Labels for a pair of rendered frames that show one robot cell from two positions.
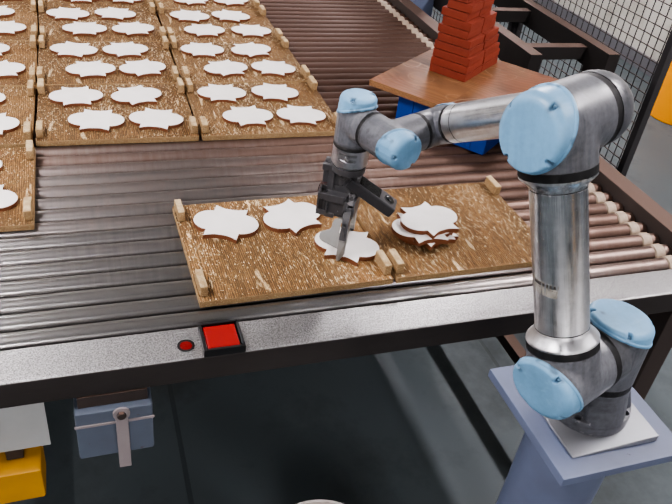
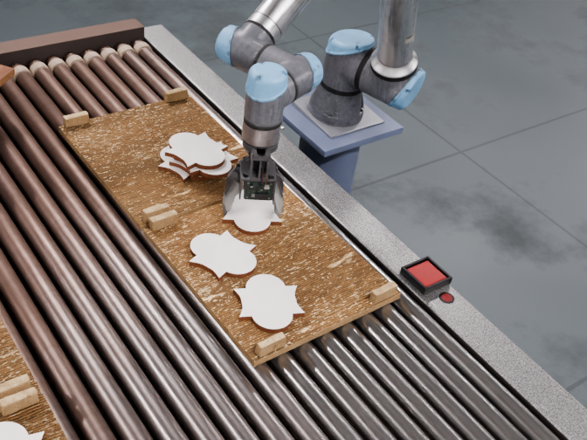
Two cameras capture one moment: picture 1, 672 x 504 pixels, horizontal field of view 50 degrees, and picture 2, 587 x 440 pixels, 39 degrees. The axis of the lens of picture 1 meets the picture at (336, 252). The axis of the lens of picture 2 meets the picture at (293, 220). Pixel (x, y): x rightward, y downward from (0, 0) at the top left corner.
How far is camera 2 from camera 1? 2.10 m
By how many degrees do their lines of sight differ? 80
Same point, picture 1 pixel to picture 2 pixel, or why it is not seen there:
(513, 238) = (169, 115)
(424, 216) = (196, 151)
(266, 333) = (396, 253)
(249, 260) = (317, 274)
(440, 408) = not seen: hidden behind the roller
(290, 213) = (221, 254)
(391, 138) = (315, 65)
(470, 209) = (127, 138)
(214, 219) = (270, 310)
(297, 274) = (316, 239)
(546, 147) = not seen: outside the picture
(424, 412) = not seen: hidden behind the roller
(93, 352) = (499, 353)
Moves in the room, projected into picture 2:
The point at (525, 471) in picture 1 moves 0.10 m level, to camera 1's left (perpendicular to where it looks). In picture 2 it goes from (346, 176) to (355, 198)
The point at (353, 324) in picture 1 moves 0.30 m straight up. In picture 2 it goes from (348, 207) to (372, 91)
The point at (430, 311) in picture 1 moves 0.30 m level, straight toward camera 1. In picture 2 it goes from (301, 167) to (424, 176)
